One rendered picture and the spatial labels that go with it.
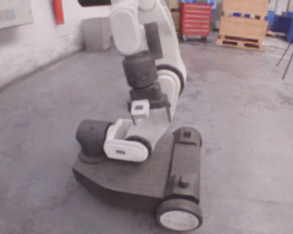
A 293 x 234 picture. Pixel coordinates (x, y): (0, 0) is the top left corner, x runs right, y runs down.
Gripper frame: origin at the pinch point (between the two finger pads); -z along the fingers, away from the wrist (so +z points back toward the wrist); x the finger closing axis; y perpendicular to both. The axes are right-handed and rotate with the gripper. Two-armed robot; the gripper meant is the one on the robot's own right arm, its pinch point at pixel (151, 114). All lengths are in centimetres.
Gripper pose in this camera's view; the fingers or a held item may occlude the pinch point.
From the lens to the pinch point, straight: 60.7
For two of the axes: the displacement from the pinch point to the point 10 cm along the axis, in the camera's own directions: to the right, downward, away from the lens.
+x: 9.6, -0.8, -2.5
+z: -1.9, -8.6, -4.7
